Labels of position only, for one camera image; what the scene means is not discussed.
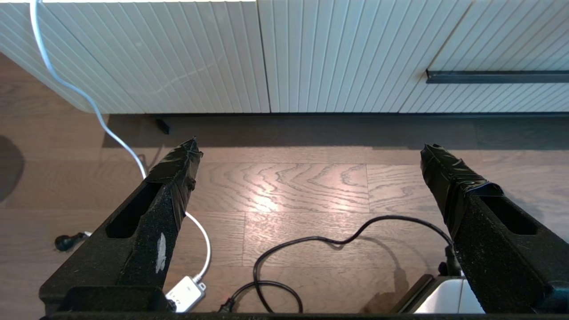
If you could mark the grey white robot base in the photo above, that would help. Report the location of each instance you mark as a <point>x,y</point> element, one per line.
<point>444,298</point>

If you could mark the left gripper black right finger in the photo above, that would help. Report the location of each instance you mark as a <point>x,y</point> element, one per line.
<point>502,249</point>

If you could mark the white TV cabinet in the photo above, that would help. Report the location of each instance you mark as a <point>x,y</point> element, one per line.
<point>178,44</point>

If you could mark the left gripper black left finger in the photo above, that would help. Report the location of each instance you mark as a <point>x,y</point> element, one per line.
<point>133,249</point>

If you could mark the white fluted drawer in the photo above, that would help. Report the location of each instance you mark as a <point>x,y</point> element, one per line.
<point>511,44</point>

